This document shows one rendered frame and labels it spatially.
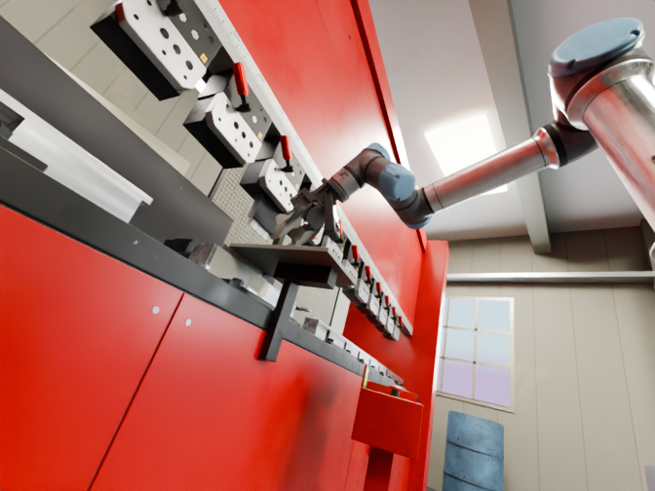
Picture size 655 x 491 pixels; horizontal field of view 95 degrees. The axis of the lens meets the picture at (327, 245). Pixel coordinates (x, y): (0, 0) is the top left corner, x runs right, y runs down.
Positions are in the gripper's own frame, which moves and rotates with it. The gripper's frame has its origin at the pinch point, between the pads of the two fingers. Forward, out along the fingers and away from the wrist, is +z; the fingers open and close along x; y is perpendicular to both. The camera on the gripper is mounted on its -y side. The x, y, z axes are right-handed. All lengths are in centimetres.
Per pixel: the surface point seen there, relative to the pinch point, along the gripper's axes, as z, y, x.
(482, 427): -16, -56, -345
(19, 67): 22, 60, 48
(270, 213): -2.1, 13.2, -1.1
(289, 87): -29.8, 32.5, 13.8
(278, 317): 9.7, -17.2, 1.5
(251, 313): 12.0, -16.8, 8.0
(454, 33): -203, 146, -93
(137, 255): 12.2, -17.1, 33.4
